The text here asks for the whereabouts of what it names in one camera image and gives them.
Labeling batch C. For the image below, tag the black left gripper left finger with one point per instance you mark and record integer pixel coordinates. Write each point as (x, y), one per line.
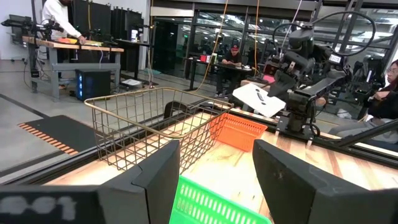
(149, 193)

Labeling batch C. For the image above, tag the person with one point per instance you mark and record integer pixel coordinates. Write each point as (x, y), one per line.
(233, 57)
(385, 105)
(57, 18)

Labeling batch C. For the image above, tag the wide white printed box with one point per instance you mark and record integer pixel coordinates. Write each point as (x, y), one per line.
(258, 99)

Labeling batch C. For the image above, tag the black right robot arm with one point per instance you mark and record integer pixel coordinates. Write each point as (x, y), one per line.
(323, 84)

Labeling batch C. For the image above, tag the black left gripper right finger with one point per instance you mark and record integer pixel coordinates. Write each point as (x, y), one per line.
(298, 193)

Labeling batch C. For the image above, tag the black computer tower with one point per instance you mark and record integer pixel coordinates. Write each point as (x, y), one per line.
(93, 84)

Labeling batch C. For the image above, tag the black desk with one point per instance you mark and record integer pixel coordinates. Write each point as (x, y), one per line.
(230, 67)

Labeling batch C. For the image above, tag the black robot arm on workbench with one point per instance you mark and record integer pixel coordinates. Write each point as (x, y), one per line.
(18, 23)

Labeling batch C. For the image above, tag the orange and white box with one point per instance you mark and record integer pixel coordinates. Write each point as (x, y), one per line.
(242, 133)

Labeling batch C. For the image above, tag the black orange-striped floor mat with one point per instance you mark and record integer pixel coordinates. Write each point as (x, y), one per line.
(62, 130)

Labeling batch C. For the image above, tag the wooden workbench with grey legs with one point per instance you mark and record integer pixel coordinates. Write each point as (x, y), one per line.
(77, 67)

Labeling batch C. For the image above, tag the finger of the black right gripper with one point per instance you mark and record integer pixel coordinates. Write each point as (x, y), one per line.
(281, 83)

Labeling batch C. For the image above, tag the green plastic basket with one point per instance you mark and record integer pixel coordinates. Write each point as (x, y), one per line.
(202, 205)

